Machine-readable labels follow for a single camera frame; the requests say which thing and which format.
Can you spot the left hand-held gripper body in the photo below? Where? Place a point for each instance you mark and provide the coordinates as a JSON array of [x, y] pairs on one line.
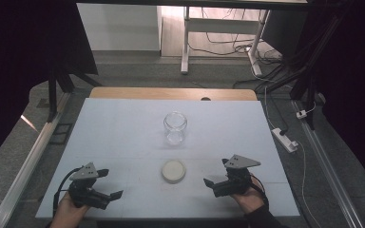
[[84, 190]]

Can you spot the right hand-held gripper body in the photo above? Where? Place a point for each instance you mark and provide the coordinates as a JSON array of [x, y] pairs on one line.
[[234, 182]]

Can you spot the beige round jar lid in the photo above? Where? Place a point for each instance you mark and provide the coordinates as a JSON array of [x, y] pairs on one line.
[[173, 171]]

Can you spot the clear glass jar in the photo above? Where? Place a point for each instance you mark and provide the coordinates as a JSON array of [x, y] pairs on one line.
[[175, 128]]

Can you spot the person's left hand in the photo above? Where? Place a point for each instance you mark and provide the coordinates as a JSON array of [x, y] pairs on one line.
[[68, 207]]

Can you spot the person's right hand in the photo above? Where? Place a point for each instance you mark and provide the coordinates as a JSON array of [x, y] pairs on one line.
[[250, 199]]

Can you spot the white board table cover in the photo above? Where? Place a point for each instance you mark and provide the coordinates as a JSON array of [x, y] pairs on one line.
[[133, 133]]

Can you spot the white power strip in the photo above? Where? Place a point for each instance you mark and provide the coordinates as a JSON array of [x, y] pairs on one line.
[[285, 142]]

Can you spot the black plug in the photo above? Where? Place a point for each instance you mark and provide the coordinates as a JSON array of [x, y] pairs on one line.
[[284, 131]]

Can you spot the small white adapter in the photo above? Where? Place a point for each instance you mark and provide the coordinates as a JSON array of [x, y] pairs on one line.
[[301, 114]]

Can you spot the black metal stand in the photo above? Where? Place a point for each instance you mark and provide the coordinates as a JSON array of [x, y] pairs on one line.
[[52, 95], [310, 72]]

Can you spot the wooden table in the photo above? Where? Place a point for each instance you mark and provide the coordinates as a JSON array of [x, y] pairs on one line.
[[158, 93]]

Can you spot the black curtain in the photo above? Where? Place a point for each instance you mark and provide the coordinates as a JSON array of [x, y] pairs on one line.
[[355, 79], [19, 57]]

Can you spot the aluminium floor rail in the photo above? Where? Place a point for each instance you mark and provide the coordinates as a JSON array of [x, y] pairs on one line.
[[329, 171], [22, 177]]

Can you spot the white desk frame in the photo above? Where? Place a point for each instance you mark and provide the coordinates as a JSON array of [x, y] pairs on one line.
[[221, 26]]

